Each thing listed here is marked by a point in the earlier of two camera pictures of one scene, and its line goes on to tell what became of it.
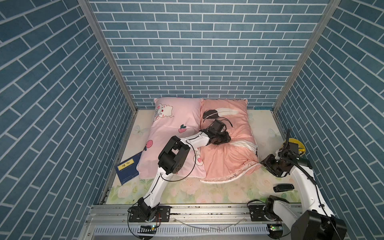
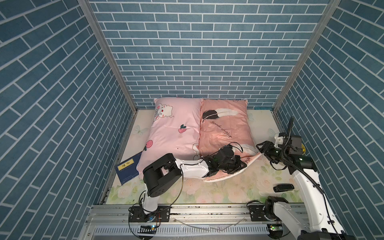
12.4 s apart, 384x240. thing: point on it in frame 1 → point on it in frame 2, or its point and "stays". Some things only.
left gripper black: [224, 138] → [236, 162]
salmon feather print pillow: [239, 156] stays
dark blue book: [127, 170] stays
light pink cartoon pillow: [179, 117] stays
